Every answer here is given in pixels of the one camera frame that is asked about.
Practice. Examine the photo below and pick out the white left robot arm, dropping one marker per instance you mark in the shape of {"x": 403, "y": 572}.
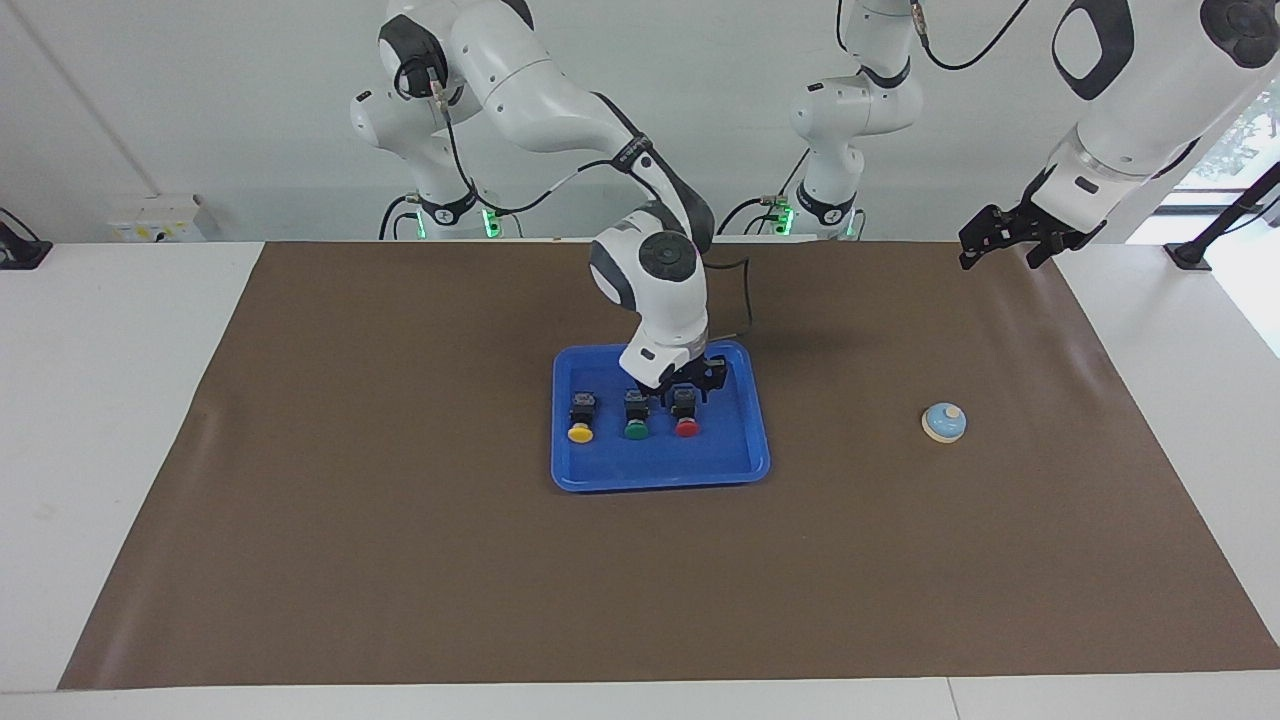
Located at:
{"x": 1130, "y": 120}

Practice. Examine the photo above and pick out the brown table mat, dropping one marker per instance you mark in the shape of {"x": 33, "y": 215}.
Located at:
{"x": 640, "y": 580}

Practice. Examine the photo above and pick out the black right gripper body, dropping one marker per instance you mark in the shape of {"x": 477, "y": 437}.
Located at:
{"x": 698, "y": 372}

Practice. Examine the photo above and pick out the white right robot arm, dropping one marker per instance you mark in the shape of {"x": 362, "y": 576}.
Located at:
{"x": 660, "y": 290}

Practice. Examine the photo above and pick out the yellow push button switch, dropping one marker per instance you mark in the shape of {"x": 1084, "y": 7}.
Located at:
{"x": 580, "y": 433}

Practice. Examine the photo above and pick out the white wall outlet box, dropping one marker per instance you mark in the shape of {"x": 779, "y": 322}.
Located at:
{"x": 150, "y": 222}

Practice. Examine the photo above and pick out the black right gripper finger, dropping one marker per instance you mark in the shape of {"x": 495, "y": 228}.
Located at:
{"x": 721, "y": 375}
{"x": 667, "y": 392}

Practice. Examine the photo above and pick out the green push button switch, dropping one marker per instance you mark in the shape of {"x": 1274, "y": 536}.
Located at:
{"x": 636, "y": 431}

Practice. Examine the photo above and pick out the black clamp mount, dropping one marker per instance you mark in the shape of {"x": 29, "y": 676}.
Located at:
{"x": 25, "y": 255}

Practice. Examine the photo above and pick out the black camera stand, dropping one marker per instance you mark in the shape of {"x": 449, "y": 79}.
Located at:
{"x": 1190, "y": 255}

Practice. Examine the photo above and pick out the light blue service bell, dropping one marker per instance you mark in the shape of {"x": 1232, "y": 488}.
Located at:
{"x": 943, "y": 424}

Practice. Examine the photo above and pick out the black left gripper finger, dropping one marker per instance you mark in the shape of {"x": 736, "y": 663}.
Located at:
{"x": 1040, "y": 255}
{"x": 975, "y": 240}

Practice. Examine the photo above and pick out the blue plastic tray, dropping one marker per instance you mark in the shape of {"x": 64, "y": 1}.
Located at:
{"x": 660, "y": 465}

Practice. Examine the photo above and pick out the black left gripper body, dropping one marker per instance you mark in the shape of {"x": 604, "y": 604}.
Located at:
{"x": 1050, "y": 222}

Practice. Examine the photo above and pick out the red push button switch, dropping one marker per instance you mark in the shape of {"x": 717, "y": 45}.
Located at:
{"x": 687, "y": 428}

